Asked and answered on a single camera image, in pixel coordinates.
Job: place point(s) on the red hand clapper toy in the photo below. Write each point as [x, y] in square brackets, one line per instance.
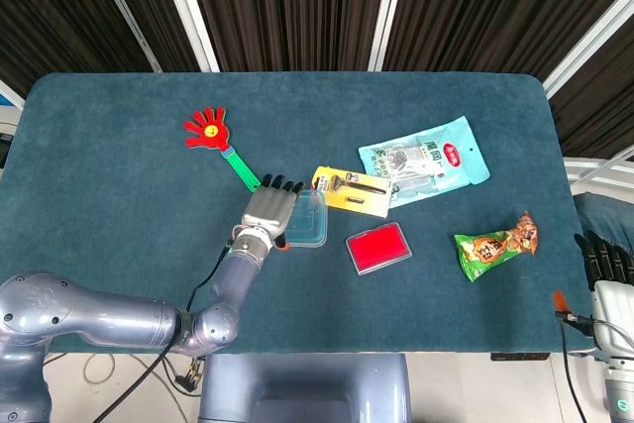
[210, 132]

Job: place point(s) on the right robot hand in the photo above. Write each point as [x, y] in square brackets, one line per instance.
[614, 309]

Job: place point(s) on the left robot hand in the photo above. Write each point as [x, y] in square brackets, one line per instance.
[270, 207]

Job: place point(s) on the razor on yellow card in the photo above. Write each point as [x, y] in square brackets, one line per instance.
[354, 192]

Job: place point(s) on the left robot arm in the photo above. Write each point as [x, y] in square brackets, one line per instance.
[99, 314]

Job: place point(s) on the black plug adapter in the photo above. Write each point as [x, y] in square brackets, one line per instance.
[188, 378]

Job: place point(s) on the black device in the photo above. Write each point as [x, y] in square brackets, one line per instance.
[5, 150]

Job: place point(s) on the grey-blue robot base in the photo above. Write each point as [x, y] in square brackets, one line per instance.
[302, 388]

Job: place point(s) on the teal table cloth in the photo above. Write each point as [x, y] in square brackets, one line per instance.
[124, 170]

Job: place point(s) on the white and blue board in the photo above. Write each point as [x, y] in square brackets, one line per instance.
[10, 96]

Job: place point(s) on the light blue wipes bag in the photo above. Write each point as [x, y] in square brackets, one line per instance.
[436, 158]

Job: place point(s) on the white partition post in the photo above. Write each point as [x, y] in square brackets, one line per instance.
[393, 7]
[185, 7]
[589, 39]
[121, 7]

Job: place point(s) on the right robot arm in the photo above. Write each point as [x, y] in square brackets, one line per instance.
[619, 388]

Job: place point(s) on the white metal frame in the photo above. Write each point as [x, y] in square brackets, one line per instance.
[594, 168]

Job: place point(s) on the green snack bag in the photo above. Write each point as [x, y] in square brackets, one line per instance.
[488, 252]

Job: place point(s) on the red ink pad case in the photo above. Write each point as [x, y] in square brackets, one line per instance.
[379, 248]

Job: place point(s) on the blue plastic tray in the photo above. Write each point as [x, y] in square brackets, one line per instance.
[309, 215]

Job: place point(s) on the black table bracket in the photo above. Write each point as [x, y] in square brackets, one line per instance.
[520, 356]

